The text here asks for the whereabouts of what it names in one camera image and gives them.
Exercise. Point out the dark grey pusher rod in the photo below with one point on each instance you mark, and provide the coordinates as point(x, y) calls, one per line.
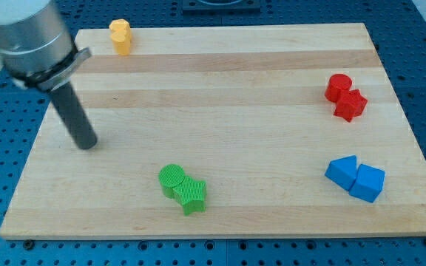
point(72, 114)

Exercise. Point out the blue triangle block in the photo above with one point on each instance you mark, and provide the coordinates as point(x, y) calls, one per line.
point(342, 171)

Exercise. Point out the yellow hexagon block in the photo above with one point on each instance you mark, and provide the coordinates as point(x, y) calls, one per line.
point(118, 25)

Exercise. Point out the wooden board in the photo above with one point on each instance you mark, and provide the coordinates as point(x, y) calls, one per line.
point(242, 108)

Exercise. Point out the red star block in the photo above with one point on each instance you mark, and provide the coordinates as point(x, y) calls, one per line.
point(350, 104)

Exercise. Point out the green cylinder block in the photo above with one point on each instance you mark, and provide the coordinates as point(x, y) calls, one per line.
point(170, 177)

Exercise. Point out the yellow heart block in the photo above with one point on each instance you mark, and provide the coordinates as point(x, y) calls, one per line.
point(121, 41)

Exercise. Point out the blue cube block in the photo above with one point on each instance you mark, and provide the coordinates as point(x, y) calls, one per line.
point(368, 184)

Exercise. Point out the red cylinder block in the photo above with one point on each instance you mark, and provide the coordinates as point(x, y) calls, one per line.
point(337, 83)

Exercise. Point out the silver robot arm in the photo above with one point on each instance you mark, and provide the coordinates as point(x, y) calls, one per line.
point(36, 46)

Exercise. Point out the green star block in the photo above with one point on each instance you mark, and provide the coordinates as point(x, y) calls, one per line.
point(191, 195)

